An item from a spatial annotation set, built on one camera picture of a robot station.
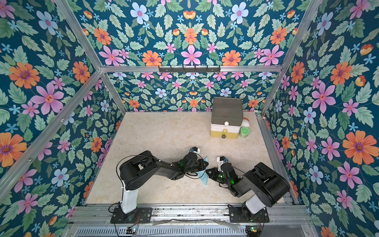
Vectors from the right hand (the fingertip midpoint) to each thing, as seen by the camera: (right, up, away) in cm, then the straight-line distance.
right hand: (206, 172), depth 88 cm
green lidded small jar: (+27, +24, +14) cm, 39 cm away
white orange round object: (+30, +30, +17) cm, 46 cm away
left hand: (+3, +4, +3) cm, 6 cm away
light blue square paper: (-2, +2, -9) cm, 9 cm away
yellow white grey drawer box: (+13, +33, +1) cm, 36 cm away
